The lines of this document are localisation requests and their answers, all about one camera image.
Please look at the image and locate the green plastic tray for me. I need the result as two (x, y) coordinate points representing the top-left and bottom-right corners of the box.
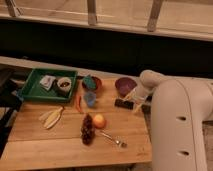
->
(21, 68), (77, 103)

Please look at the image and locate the yellow banana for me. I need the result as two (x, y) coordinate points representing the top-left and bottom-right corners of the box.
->
(39, 106), (64, 129)

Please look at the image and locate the dark grape bunch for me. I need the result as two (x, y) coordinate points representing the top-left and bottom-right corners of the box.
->
(81, 114), (95, 145)

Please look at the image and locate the small white box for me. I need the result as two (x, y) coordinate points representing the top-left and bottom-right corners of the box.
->
(40, 75), (56, 91)

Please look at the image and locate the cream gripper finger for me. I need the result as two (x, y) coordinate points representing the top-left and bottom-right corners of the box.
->
(123, 90), (135, 100)
(133, 102), (143, 113)

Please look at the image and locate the orange bowl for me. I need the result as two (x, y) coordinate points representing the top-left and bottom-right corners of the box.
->
(82, 76), (102, 92)

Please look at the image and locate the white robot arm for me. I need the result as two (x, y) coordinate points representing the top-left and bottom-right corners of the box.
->
(126, 70), (213, 171)

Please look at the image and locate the black eraser block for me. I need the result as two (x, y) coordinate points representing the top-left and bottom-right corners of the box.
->
(114, 99), (134, 110)

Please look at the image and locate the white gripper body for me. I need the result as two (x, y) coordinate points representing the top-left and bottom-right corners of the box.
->
(133, 84), (153, 101)

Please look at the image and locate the orange apple fruit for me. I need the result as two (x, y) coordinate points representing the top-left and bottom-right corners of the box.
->
(93, 114), (106, 129)

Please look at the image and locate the blue plastic cup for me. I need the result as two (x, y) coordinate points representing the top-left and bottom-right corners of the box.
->
(83, 91), (96, 107)

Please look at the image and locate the purple bowl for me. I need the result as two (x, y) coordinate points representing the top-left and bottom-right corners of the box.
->
(115, 77), (137, 97)

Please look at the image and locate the red chili pepper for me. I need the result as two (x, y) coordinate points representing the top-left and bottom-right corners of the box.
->
(75, 94), (83, 113)

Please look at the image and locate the grey cup in tray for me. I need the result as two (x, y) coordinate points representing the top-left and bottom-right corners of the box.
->
(56, 77), (72, 96)

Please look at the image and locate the teal cloth object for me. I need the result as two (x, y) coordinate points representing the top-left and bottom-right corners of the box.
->
(83, 75), (96, 90)

